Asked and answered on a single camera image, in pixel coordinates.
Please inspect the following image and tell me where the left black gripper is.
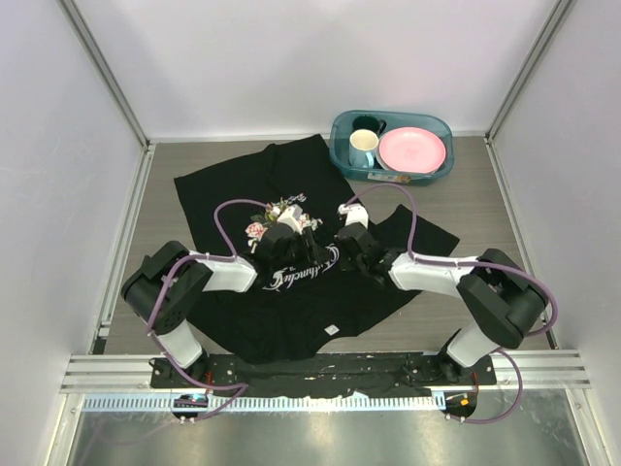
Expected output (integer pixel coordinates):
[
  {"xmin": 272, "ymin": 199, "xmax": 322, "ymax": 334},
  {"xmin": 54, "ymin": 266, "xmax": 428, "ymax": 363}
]
[{"xmin": 272, "ymin": 226, "xmax": 333, "ymax": 272}]

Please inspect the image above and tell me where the black floral print t-shirt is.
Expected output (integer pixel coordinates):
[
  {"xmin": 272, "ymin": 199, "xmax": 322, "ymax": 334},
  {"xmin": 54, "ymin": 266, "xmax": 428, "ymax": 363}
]
[{"xmin": 174, "ymin": 133, "xmax": 461, "ymax": 365}]

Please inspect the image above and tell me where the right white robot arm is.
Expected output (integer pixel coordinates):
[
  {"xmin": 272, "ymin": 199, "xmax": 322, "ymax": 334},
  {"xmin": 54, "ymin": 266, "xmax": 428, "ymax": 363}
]
[{"xmin": 335, "ymin": 222, "xmax": 551, "ymax": 384}]

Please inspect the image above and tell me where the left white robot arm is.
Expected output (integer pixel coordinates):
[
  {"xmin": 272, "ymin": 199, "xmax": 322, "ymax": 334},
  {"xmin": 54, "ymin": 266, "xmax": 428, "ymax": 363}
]
[{"xmin": 120, "ymin": 222, "xmax": 333, "ymax": 387}]

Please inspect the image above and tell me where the white garment label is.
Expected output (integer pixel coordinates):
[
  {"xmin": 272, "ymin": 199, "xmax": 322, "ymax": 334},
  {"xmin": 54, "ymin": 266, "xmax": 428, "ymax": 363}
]
[{"xmin": 324, "ymin": 324, "xmax": 340, "ymax": 335}]

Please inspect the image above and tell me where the teal plastic basin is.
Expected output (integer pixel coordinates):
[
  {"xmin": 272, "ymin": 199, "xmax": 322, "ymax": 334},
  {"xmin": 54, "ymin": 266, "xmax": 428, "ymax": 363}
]
[{"xmin": 329, "ymin": 110, "xmax": 455, "ymax": 185}]

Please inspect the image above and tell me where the light blue mug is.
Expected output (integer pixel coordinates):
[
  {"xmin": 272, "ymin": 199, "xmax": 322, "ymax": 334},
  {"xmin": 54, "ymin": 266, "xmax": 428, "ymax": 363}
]
[{"xmin": 348, "ymin": 129, "xmax": 379, "ymax": 169}]

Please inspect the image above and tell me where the pink plate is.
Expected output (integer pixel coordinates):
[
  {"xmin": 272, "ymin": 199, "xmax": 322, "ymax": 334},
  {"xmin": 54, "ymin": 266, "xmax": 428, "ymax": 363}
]
[{"xmin": 377, "ymin": 127, "xmax": 446, "ymax": 175}]

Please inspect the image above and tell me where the dark green mug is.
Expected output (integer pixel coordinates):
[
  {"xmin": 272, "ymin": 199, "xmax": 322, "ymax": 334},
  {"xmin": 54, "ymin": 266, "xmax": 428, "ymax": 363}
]
[{"xmin": 352, "ymin": 115, "xmax": 387, "ymax": 137}]

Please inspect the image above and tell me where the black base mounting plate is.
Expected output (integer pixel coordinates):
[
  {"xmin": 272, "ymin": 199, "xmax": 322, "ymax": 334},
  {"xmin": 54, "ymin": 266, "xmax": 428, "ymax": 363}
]
[{"xmin": 149, "ymin": 351, "xmax": 497, "ymax": 397}]

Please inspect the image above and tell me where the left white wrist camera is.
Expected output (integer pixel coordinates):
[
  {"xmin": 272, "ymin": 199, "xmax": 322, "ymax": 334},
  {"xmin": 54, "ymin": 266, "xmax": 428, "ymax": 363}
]
[{"xmin": 276, "ymin": 204, "xmax": 310, "ymax": 234}]

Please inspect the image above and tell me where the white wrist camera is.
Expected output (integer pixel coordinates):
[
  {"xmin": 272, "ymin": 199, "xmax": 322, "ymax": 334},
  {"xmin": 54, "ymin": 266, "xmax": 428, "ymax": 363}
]
[
  {"xmin": 276, "ymin": 204, "xmax": 310, "ymax": 234},
  {"xmin": 338, "ymin": 203, "xmax": 369, "ymax": 229}
]

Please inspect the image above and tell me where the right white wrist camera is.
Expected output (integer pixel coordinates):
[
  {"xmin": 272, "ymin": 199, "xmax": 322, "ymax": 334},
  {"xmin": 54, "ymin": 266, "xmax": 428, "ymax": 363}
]
[{"xmin": 338, "ymin": 203, "xmax": 369, "ymax": 229}]

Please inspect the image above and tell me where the white slotted cable duct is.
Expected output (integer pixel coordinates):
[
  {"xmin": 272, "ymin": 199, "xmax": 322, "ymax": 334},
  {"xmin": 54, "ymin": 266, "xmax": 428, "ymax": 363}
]
[{"xmin": 82, "ymin": 391, "xmax": 445, "ymax": 414}]

